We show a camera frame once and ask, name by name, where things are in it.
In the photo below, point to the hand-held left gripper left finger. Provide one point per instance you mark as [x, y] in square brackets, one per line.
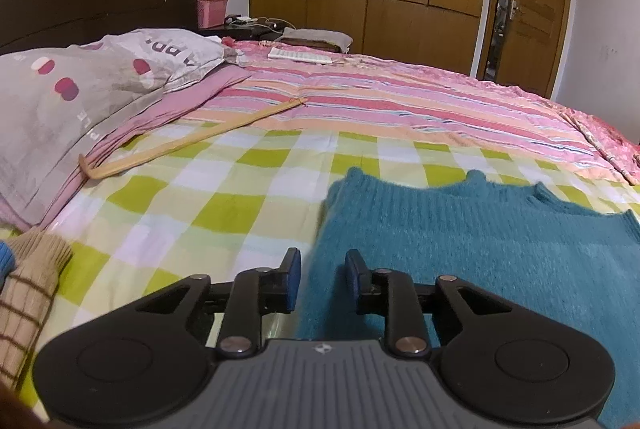
[294, 280]

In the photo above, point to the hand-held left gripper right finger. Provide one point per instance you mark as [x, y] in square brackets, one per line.
[353, 281]

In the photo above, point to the teal knit sweater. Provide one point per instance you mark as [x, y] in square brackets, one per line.
[500, 249]

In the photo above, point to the green checkered bed sheet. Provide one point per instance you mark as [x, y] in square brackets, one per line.
[200, 199]

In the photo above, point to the wooden back scratcher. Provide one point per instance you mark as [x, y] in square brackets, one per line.
[200, 136]

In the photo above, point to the pink striped blanket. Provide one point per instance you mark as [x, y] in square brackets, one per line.
[400, 104]

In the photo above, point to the grey dotted pillow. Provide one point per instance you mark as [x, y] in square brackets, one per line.
[190, 96]
[75, 109]

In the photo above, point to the white flat pack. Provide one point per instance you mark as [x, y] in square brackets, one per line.
[300, 55]

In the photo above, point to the grey folded cushion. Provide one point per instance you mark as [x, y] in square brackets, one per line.
[315, 39]

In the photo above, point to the small red cloth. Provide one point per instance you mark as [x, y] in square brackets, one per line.
[228, 41]

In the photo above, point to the dark nightstand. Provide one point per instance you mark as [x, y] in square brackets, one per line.
[240, 33]

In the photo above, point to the beige striped sweater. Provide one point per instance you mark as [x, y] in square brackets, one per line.
[30, 299]

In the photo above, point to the pink plastic basket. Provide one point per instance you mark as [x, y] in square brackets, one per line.
[212, 11]

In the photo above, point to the blue knit cloth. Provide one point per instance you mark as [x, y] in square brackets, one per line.
[6, 261]

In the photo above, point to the pink floral quilt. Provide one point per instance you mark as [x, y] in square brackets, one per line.
[610, 139]

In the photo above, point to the wooden door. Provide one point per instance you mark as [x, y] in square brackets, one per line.
[540, 9]

